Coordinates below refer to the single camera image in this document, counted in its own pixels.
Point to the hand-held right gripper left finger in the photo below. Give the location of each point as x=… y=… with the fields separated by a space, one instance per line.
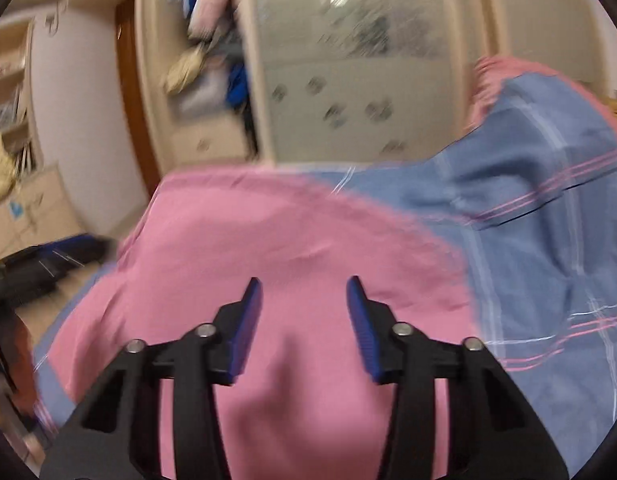
x=246 y=327

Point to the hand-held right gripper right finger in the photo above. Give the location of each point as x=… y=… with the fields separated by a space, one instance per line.
x=362 y=332

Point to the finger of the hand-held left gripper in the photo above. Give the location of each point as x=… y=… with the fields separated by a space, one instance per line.
x=76 y=250

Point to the white and pink hooded jacket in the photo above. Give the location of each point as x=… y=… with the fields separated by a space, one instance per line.
x=288 y=240

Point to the grey folded clothes pile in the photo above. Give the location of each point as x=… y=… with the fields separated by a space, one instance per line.
x=226 y=42

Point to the beige wooden cabinet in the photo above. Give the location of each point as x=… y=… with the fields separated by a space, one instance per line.
x=43 y=210

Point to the blue sticker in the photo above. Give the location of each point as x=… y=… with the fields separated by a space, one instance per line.
x=16 y=208

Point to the yellow fabric bag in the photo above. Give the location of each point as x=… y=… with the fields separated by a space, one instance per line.
x=1 y=170

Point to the brown wooden door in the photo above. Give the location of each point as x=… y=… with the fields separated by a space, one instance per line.
x=133 y=110

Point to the beige wardrobe drawer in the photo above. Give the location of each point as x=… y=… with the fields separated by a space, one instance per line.
x=208 y=142

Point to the beige wooden wardrobe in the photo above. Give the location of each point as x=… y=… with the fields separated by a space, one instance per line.
x=153 y=60

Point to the khaki crumpled garment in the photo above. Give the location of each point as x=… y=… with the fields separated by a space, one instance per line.
x=183 y=72

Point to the blue plaid pink-backed duvet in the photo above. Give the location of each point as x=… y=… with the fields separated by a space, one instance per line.
x=538 y=210

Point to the royal blue garment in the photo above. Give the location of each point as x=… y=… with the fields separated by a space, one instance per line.
x=237 y=85

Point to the frosted floral sliding wardrobe door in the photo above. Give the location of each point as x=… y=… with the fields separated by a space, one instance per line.
x=348 y=70

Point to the pink puffer jacket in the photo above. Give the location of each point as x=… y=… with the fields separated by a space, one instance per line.
x=211 y=0

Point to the plain frosted sliding wardrobe door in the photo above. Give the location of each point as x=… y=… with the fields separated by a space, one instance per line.
x=538 y=10

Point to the beige wall bookshelf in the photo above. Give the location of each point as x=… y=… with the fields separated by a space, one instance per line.
x=11 y=60

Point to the wall socket with plug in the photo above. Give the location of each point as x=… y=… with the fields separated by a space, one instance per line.
x=51 y=22

